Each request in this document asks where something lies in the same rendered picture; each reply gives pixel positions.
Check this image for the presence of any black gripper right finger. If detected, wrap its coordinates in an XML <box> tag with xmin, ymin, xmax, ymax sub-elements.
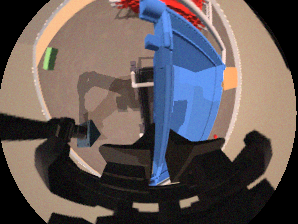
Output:
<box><xmin>165</xmin><ymin>128</ymin><xmax>225</xmax><ymax>183</ymax></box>

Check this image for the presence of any orange block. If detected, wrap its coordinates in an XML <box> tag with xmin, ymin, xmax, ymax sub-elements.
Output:
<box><xmin>221</xmin><ymin>67</ymin><xmax>238</xmax><ymax>91</ymax></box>

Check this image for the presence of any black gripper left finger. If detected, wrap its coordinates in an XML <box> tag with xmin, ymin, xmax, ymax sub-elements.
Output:
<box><xmin>98</xmin><ymin>123</ymin><xmax>156</xmax><ymax>185</ymax></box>

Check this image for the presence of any light green block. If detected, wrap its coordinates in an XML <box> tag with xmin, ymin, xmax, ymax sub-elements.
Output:
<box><xmin>43</xmin><ymin>47</ymin><xmax>57</xmax><ymax>71</ymax></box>

